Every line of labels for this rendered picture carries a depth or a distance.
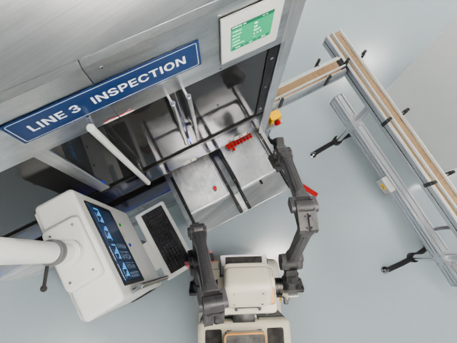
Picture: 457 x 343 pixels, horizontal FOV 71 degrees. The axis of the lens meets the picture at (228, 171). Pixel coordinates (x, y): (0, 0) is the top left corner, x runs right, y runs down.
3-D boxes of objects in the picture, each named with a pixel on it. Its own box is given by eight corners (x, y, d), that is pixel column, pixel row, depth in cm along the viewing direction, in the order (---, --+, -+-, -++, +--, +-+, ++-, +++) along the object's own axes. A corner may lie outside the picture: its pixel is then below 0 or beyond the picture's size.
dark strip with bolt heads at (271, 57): (251, 129, 196) (268, 47, 119) (258, 126, 196) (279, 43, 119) (252, 131, 195) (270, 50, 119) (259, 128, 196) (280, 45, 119)
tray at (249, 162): (215, 143, 206) (215, 141, 203) (250, 125, 209) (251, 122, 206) (241, 188, 198) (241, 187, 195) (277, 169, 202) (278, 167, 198)
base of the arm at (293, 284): (279, 292, 152) (304, 292, 152) (279, 279, 149) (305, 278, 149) (276, 280, 160) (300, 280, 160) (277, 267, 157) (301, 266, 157)
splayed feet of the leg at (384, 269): (378, 267, 271) (386, 267, 258) (426, 239, 278) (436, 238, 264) (383, 275, 270) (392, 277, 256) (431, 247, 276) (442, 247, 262)
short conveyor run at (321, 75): (258, 121, 214) (260, 111, 199) (247, 103, 218) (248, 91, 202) (343, 79, 223) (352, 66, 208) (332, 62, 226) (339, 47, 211)
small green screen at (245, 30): (219, 62, 110) (218, 18, 90) (274, 37, 113) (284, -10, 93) (222, 65, 110) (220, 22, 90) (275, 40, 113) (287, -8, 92)
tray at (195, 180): (168, 165, 202) (166, 164, 198) (205, 148, 205) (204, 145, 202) (191, 213, 194) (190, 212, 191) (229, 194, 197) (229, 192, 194)
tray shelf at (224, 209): (161, 170, 203) (160, 169, 201) (257, 122, 212) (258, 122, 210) (194, 238, 192) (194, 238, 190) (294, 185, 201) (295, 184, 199)
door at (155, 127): (109, 184, 165) (47, 146, 108) (190, 145, 171) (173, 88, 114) (109, 185, 165) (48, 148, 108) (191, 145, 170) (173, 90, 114)
